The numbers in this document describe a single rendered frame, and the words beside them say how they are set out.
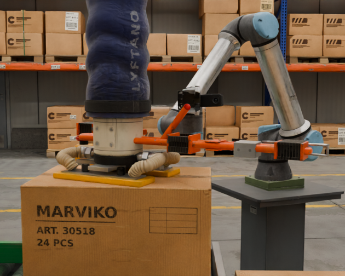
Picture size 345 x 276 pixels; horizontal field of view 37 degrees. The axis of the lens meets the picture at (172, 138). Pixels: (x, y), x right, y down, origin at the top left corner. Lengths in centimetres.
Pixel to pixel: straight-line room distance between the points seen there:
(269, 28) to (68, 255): 125
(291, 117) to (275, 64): 26
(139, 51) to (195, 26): 859
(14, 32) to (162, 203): 772
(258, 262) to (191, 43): 659
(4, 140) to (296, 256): 834
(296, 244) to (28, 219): 147
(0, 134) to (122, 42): 888
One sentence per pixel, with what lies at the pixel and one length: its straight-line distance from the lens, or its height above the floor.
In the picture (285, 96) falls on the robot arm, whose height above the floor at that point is 121.
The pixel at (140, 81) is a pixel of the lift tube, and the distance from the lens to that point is 171.
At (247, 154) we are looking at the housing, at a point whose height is 106.
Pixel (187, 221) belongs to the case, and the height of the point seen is 84.
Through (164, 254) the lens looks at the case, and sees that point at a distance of 166.
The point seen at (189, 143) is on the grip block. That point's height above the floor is 108.
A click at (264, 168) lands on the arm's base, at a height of 85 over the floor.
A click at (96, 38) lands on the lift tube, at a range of 171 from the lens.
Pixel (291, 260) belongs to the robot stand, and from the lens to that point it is 273.
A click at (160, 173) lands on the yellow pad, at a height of 96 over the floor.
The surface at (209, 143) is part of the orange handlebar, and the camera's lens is 161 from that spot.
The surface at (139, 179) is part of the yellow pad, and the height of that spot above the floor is 97.
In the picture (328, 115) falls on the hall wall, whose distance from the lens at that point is 1089.
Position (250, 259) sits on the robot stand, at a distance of 276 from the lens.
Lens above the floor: 127
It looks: 6 degrees down
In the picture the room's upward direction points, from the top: straight up
